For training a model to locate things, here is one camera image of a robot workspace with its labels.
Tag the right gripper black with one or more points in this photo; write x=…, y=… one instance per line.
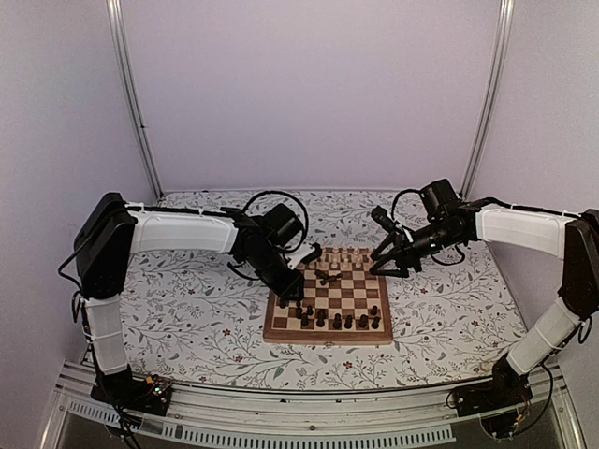
x=403, y=250

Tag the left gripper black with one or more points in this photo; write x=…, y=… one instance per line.
x=288, y=288

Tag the wooden chess board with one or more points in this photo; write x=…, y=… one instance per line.
x=354, y=294

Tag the dark piece placed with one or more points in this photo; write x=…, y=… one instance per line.
x=321, y=318

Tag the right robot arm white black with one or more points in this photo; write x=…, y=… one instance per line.
x=550, y=256

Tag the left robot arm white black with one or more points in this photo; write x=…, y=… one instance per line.
x=117, y=234

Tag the row of white pieces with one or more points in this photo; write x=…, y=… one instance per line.
x=345, y=259

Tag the pile of dark pieces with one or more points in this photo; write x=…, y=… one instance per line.
x=325, y=278

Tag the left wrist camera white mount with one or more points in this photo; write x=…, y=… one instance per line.
x=305, y=254

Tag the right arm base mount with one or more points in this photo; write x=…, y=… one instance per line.
x=506, y=388

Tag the front aluminium rail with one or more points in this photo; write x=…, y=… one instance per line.
x=208, y=416

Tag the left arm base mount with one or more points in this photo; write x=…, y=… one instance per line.
x=150, y=395

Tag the left aluminium frame post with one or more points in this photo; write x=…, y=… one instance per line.
x=119, y=39

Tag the aluminium frame post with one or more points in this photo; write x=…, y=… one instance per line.
x=498, y=57
x=119, y=39

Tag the right aluminium frame post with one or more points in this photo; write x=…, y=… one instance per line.
x=498, y=57

